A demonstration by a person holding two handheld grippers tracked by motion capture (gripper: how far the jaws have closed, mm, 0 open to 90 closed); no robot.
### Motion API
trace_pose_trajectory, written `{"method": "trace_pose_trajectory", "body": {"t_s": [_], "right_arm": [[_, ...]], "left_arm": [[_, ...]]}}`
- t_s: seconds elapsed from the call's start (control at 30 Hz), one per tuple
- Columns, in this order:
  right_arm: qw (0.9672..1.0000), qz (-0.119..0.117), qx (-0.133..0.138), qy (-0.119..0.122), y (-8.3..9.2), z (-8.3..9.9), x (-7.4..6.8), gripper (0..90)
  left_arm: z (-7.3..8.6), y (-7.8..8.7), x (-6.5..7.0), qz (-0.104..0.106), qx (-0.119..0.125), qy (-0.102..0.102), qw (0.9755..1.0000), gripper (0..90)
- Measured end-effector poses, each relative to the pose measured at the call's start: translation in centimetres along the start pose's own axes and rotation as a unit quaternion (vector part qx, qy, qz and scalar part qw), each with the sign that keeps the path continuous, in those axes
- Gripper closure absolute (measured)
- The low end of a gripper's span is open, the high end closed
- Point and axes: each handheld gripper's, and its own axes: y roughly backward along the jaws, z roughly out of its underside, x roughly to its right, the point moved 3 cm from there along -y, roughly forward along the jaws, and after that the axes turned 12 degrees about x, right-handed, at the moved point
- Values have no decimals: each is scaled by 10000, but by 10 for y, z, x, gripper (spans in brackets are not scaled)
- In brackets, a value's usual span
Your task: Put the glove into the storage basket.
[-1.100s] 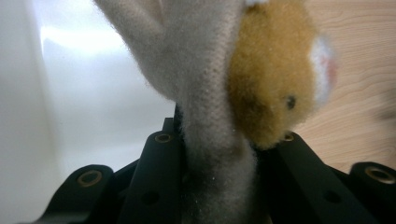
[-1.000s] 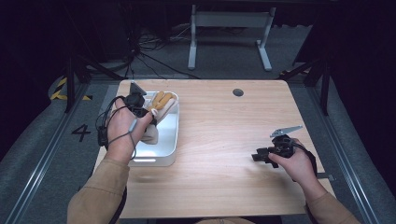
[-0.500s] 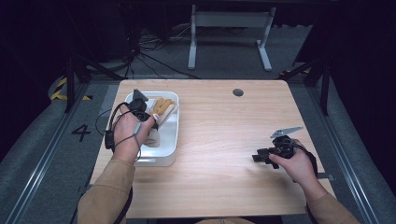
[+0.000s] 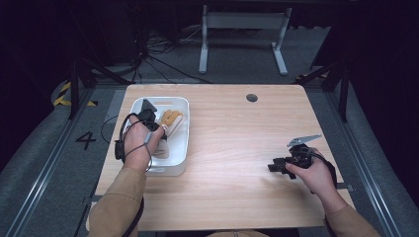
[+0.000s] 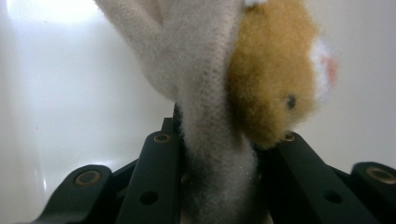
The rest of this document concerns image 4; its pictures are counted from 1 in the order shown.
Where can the white plastic bin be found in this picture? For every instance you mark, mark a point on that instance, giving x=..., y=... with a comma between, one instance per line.
x=179, y=144

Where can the beige work glove yellow fingers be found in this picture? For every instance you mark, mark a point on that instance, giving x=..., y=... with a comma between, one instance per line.
x=162, y=149
x=171, y=118

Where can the black metal stand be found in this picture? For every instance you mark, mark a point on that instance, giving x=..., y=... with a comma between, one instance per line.
x=77, y=85
x=339, y=82

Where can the white metal desk frame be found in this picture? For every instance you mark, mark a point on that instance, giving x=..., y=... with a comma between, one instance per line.
x=243, y=21

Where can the person's left hand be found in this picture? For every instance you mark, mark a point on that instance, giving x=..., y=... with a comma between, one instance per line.
x=140, y=144

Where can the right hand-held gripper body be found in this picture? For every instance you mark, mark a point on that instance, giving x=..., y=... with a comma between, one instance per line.
x=299, y=153

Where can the person's right hand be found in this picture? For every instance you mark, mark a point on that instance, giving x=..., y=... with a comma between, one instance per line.
x=314, y=179

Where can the metal table edge bracket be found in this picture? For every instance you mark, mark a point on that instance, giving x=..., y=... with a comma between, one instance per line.
x=346, y=187

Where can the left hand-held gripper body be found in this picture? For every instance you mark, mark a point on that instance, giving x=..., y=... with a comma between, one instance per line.
x=148, y=117

